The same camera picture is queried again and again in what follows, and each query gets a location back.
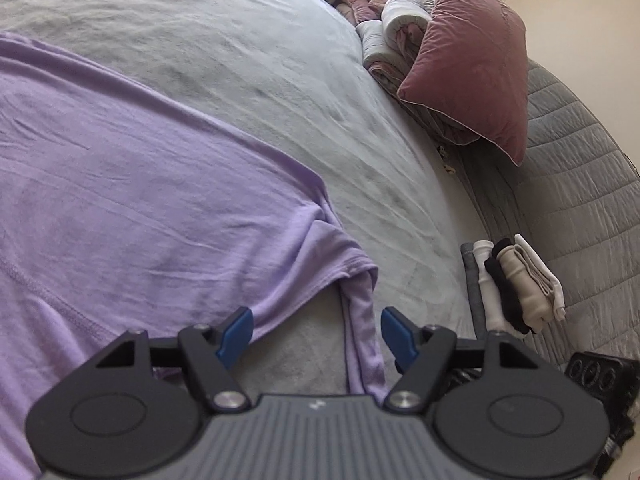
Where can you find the folded white pink quilt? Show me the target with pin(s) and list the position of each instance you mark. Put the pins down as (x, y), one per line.
(395, 25)

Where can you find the folded white garment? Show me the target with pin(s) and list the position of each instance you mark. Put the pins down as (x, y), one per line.
(487, 285)

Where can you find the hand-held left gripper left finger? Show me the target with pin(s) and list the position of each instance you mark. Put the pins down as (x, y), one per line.
(235, 335)

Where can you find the folded cream garment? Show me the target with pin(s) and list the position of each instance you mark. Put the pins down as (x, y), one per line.
(542, 272)

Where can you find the grey quilted headboard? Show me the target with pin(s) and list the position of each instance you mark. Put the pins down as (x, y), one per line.
(575, 185)

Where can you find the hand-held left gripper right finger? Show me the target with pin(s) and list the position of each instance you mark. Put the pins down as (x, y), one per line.
(400, 340)

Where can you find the purple shirt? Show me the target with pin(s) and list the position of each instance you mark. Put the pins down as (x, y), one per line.
(125, 185)

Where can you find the folded beige garment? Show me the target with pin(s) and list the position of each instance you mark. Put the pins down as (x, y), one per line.
(527, 290)

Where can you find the pink velvet pillow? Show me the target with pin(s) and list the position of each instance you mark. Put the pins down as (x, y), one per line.
(465, 60)

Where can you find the folded black garment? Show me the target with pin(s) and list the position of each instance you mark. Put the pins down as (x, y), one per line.
(505, 290)

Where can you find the grey bed sheet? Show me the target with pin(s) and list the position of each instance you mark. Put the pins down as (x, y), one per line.
(250, 35)

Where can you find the small pink cushion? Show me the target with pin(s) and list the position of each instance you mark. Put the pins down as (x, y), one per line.
(360, 10)

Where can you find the folded grey garment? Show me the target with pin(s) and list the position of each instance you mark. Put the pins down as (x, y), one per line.
(472, 285)

